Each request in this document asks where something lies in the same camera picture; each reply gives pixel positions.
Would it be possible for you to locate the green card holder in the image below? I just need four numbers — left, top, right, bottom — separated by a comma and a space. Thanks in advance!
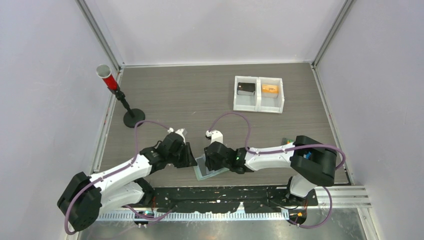
193, 154, 229, 181

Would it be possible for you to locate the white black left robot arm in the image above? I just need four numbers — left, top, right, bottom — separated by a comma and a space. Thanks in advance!
57, 128, 197, 235

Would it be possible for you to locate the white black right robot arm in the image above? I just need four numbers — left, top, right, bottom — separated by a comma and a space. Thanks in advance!
204, 135, 339, 205

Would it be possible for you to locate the red microphone on stand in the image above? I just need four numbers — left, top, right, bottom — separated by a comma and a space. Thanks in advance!
96, 64, 146, 128

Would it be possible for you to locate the white two-compartment bin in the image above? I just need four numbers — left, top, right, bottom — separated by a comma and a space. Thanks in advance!
233, 75, 285, 114

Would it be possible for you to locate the black box in bin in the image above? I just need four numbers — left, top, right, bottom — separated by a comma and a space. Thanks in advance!
236, 82, 256, 96

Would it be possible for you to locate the orange box in bin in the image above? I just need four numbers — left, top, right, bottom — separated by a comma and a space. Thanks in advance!
261, 84, 280, 98

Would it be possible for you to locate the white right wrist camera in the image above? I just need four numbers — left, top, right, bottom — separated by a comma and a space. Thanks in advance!
205, 130, 224, 144

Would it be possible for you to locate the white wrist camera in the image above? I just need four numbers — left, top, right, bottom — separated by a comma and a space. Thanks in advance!
167, 127, 187, 142
205, 130, 224, 144

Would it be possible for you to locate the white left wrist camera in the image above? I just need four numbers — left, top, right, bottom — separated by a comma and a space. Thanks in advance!
167, 127, 187, 142

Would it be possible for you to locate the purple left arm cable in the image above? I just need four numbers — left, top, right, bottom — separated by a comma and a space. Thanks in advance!
63, 119, 173, 236

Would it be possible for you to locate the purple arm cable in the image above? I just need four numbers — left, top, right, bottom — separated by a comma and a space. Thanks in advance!
63, 119, 173, 236
208, 111, 347, 171

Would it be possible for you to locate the aluminium front rail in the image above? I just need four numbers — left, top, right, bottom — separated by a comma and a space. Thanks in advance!
94, 187, 372, 223

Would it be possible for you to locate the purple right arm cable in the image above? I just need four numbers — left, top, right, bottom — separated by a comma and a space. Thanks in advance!
208, 111, 347, 171

